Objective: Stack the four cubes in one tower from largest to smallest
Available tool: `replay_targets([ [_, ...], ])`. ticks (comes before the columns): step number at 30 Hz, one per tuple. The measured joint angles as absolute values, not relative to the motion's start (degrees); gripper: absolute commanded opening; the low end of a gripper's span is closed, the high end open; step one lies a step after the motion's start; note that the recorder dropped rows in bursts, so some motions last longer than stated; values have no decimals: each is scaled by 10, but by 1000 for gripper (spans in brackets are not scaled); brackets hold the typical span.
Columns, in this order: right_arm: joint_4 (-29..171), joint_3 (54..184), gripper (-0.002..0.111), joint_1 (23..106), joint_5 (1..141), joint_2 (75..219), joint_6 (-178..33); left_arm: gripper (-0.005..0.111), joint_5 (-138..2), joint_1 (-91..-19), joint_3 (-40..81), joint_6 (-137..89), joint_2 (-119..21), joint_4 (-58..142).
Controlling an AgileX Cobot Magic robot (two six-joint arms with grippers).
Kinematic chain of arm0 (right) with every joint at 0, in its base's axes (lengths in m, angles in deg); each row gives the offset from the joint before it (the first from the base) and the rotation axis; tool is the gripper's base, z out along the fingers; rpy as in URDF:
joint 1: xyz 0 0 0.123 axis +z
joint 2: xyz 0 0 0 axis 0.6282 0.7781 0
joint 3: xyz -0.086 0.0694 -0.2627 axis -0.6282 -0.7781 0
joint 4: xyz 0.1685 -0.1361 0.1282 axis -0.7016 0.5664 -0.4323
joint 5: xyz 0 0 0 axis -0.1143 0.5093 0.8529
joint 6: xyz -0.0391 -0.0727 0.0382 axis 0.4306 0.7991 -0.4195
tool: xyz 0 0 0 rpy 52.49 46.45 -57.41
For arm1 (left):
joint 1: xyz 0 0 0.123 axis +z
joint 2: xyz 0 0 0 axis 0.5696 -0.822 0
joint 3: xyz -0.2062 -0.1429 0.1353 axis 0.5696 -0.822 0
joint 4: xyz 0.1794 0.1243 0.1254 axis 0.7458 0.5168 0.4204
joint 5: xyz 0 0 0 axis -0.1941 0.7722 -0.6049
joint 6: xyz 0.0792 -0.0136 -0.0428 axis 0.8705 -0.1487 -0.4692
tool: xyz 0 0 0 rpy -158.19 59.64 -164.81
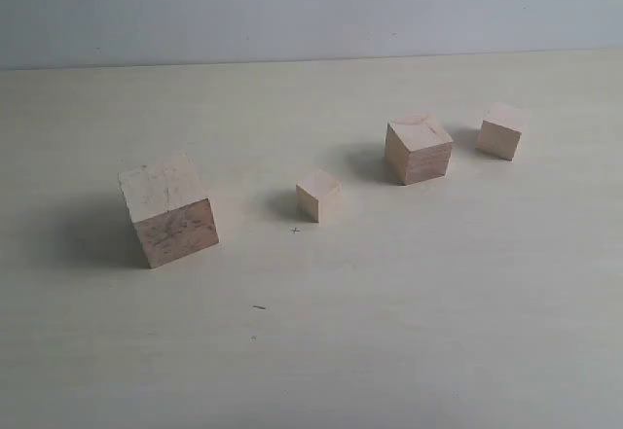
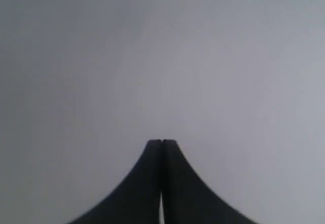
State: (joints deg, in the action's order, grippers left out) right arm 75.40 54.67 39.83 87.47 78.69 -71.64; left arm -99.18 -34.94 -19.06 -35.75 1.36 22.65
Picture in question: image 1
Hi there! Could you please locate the small wooden cube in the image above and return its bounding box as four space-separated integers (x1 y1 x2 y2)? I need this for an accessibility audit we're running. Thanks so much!
476 102 529 161

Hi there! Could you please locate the smallest wooden cube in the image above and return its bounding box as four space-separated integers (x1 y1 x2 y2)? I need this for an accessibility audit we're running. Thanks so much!
296 169 342 224

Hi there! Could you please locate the medium wooden cube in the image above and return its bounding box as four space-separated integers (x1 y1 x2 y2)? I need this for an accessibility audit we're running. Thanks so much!
385 115 454 186

